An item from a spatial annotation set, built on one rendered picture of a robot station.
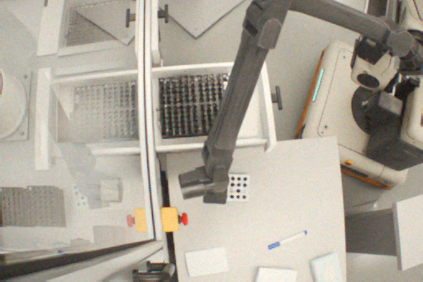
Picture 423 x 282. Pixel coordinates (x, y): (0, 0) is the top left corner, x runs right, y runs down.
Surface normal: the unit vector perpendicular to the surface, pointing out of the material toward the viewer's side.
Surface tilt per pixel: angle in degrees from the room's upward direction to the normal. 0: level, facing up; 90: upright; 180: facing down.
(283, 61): 0
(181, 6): 5
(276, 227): 0
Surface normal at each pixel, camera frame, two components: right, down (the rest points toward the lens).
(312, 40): 0.04, -0.25
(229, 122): 0.18, 0.57
